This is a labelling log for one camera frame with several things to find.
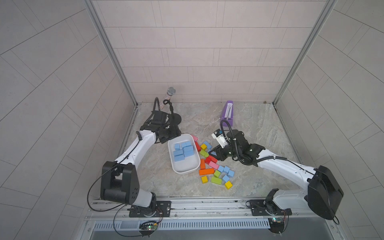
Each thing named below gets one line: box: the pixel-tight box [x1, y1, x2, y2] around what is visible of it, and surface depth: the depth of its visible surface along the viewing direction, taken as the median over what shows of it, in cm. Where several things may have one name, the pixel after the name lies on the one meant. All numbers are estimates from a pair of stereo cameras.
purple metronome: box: [220, 100, 234, 127], surface depth 98 cm
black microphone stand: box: [163, 98, 182, 126], surface depth 107 cm
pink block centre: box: [208, 160, 219, 170], surface depth 86 cm
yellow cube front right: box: [224, 180, 233, 190], surface depth 79 cm
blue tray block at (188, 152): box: [182, 148, 195, 158], surface depth 91 cm
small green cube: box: [214, 169, 221, 178], surface depth 82 cm
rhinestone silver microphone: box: [159, 86, 176, 110], surface depth 88 cm
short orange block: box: [200, 158, 206, 170], surface depth 87 cm
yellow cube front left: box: [201, 175, 208, 184], surface depth 80 cm
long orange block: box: [199, 168, 215, 176], surface depth 85 cm
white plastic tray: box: [167, 133, 201, 174], surface depth 87 cm
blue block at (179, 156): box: [173, 152, 185, 162], surface depth 89 cm
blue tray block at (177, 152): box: [173, 149, 184, 157], surface depth 91 cm
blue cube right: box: [227, 170, 235, 178], surface depth 82 cm
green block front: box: [211, 176, 222, 185], surface depth 81 cm
